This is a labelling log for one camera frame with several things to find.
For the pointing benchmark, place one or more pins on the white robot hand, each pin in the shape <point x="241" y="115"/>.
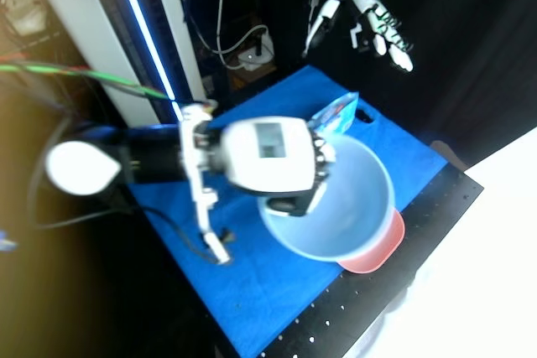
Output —
<point x="268" y="152"/>
<point x="390" y="27"/>

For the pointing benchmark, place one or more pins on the blue snack bag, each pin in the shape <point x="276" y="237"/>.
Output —
<point x="340" y="117"/>

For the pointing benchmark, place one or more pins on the light blue bowl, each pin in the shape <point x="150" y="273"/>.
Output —
<point x="356" y="207"/>

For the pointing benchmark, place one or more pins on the small black case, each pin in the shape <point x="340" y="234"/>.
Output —
<point x="366" y="117"/>

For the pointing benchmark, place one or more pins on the white power adapter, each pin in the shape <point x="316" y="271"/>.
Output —
<point x="251" y="58"/>

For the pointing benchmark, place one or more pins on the blue table mat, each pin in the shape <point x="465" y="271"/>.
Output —
<point x="272" y="291"/>

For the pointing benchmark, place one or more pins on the pink square plate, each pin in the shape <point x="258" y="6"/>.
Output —
<point x="377" y="253"/>

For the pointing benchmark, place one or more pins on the white tower with light strip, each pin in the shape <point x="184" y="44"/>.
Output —
<point x="84" y="18"/>

